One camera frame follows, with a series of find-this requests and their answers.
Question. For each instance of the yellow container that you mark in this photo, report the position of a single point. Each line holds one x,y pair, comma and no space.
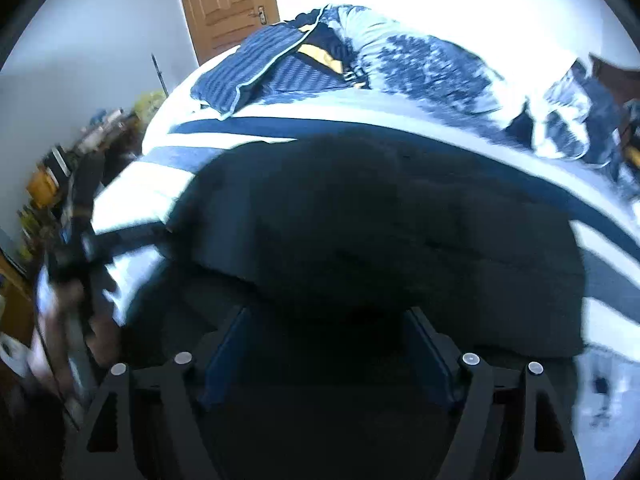
42,187

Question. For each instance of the black jacket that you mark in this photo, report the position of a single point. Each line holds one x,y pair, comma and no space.
375,230

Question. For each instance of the blue striped bed sheet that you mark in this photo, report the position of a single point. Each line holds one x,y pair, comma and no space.
350,110

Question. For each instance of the blue tree-print quilt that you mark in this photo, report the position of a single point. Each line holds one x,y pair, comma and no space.
415,65

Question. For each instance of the dark wooden headboard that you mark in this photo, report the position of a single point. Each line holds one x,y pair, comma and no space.
612,77

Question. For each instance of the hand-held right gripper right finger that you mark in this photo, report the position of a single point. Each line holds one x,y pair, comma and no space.
425,355

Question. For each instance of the yellow plastic bag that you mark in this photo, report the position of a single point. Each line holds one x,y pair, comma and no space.
150,102

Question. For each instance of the printed pillow with yellow stripe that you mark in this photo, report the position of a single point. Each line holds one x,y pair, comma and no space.
570,105

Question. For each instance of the thin metal pole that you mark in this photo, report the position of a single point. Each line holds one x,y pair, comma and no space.
157,67

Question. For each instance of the person's left hand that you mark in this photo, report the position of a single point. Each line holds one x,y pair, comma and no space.
102,345

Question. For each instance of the wooden door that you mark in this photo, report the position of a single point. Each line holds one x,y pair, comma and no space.
225,5

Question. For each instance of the dark wooden side table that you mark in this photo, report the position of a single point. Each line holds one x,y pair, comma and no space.
120,142

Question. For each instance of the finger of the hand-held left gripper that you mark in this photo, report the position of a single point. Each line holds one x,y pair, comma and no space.
135,237

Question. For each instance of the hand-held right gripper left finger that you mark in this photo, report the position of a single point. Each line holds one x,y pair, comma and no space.
227,355

